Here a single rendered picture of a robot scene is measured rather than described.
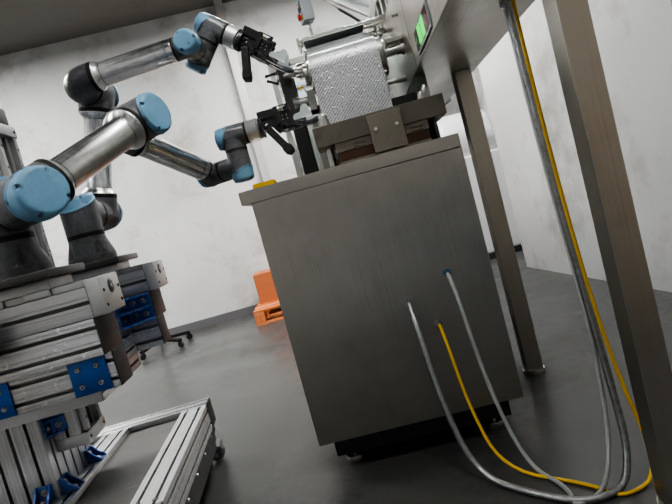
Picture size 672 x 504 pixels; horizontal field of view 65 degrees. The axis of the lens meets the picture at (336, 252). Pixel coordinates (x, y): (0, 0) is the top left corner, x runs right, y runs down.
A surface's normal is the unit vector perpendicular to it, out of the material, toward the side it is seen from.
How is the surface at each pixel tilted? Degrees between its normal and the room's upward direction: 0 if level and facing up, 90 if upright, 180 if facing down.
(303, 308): 90
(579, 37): 90
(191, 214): 90
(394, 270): 90
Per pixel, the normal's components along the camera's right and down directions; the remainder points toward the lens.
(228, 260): 0.09, 0.05
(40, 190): 0.77, -0.11
